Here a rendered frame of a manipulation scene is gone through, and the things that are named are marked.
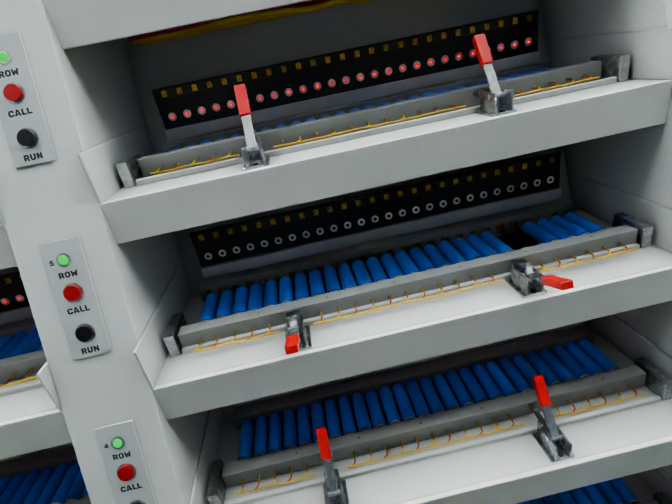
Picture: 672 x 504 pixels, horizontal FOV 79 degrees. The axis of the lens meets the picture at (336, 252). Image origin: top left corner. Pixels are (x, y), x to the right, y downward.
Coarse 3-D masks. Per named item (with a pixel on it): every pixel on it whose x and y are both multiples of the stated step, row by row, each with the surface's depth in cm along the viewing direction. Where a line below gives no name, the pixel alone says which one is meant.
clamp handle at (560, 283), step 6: (528, 270) 45; (528, 276) 45; (534, 276) 44; (540, 276) 43; (546, 276) 42; (552, 276) 41; (546, 282) 41; (552, 282) 40; (558, 282) 39; (564, 282) 38; (570, 282) 38; (558, 288) 39; (564, 288) 38; (570, 288) 39
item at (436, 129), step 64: (320, 64) 56; (384, 64) 57; (448, 64) 58; (512, 64) 59; (576, 64) 50; (640, 64) 46; (192, 128) 57; (256, 128) 56; (320, 128) 48; (384, 128) 46; (448, 128) 42; (512, 128) 43; (576, 128) 44; (640, 128) 45; (128, 192) 43; (192, 192) 41; (256, 192) 42; (320, 192) 43
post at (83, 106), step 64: (0, 0) 38; (64, 64) 40; (128, 64) 57; (0, 128) 39; (64, 128) 40; (128, 128) 52; (0, 192) 40; (64, 192) 40; (128, 256) 44; (128, 320) 42; (64, 384) 42; (128, 384) 43; (192, 448) 50
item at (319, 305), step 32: (512, 256) 49; (544, 256) 49; (576, 256) 49; (608, 256) 48; (352, 288) 49; (384, 288) 48; (416, 288) 48; (224, 320) 48; (256, 320) 47; (320, 320) 47; (192, 352) 46
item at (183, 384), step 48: (624, 192) 53; (336, 240) 59; (480, 288) 48; (576, 288) 45; (624, 288) 45; (144, 336) 43; (336, 336) 45; (384, 336) 44; (432, 336) 45; (480, 336) 45; (192, 384) 43; (240, 384) 44; (288, 384) 45
